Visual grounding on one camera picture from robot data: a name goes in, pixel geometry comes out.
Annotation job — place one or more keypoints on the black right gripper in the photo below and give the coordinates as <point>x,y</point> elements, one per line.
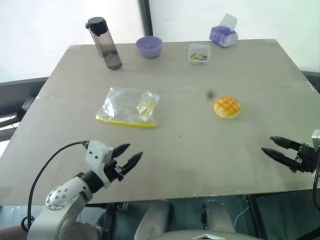
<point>306,158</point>

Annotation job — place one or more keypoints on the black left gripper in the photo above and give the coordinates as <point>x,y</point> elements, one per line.
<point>113,170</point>

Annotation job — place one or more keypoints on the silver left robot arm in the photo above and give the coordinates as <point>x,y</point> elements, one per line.
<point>62,202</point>

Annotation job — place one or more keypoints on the clear zip bag yellow seal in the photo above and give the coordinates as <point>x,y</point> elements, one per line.
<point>130,106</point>

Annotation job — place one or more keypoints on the round yellow pineapple bun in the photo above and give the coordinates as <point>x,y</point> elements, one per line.
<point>227,107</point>

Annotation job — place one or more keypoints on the grey robot leg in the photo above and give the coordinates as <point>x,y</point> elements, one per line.
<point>220,217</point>
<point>152,222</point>

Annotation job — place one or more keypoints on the purple plastic bowl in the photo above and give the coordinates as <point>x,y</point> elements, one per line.
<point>149,46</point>

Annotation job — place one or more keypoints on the smoky grey water bottle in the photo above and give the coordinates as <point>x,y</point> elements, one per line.
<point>106,45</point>

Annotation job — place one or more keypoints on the clear box with colourful clips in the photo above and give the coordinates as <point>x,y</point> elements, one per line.
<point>198,54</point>

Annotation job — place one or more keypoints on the dark metal side rack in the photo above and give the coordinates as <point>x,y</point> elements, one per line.
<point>15,97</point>

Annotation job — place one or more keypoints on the purple tissue pack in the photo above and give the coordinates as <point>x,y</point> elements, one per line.
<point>223,33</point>

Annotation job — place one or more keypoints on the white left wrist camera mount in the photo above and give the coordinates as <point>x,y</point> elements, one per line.
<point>96,156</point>

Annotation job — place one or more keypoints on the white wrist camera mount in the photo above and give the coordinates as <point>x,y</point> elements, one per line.
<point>316,140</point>
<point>96,156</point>

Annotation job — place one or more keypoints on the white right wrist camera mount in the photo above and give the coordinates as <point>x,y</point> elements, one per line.
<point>316,140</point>

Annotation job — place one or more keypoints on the dark window frame post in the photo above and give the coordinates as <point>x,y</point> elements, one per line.
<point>146,17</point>

